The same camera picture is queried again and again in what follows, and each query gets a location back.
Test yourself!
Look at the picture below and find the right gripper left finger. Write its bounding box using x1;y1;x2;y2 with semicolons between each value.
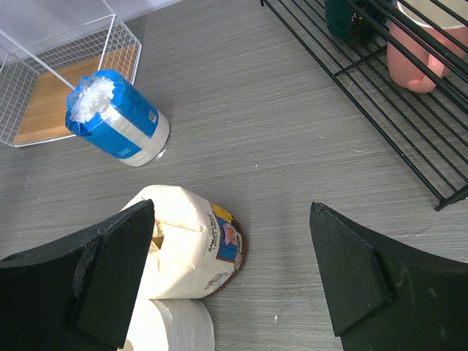
1;200;155;350

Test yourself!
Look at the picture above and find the white wire three-tier shelf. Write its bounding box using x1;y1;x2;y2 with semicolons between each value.
1;1;142;148

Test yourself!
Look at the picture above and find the black wire dish rack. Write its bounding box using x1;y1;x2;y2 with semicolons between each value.
263;1;467;211

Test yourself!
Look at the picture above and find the pink mug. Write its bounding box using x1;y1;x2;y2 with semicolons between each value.
386;0;468;94

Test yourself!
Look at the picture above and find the dark green mug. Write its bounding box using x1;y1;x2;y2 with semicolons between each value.
324;0;387;42

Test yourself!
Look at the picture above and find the blue paper roll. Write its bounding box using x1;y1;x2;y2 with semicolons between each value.
65;69;170;167

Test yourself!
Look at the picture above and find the beige wrapped paper roll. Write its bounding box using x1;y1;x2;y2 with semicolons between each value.
127;185;247;300

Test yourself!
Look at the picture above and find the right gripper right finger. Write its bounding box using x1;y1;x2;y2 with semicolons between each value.
309;203;467;350

